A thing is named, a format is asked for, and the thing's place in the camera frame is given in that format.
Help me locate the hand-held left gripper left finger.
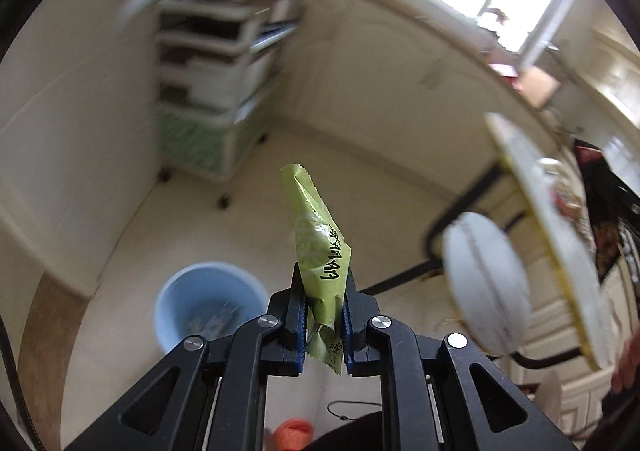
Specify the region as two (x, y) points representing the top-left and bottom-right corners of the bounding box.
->
(65, 263), (307, 451)

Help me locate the orange soft object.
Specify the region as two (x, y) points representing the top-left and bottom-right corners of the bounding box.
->
(272, 418), (315, 451)

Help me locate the green snack packet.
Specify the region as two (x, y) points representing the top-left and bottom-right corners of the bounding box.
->
(280, 163), (355, 376)

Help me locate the white storage trolley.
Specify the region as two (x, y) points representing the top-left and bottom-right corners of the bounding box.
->
(151, 0), (302, 210)

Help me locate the person's right hand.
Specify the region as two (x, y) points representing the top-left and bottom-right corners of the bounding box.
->
(611, 330), (640, 395)

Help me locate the person's dark clothing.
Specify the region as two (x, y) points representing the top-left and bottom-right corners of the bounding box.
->
(310, 410), (385, 451)

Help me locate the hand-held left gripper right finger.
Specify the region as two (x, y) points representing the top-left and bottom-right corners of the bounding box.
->
(342, 268), (576, 451)

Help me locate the wooden cutting board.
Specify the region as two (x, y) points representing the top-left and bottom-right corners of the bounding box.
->
(520, 68), (562, 108)

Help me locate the black snack packet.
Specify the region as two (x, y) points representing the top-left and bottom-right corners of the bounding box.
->
(572, 138), (640, 283)

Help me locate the blue plastic bin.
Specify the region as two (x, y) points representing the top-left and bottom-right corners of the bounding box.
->
(155, 261), (269, 355)

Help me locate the black cord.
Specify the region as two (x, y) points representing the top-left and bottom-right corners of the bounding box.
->
(327, 400), (382, 425)

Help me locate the round marble table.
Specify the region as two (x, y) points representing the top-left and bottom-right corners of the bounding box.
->
(425, 113), (619, 373)

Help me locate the white round stool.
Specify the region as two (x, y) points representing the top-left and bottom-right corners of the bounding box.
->
(442, 212), (532, 355)

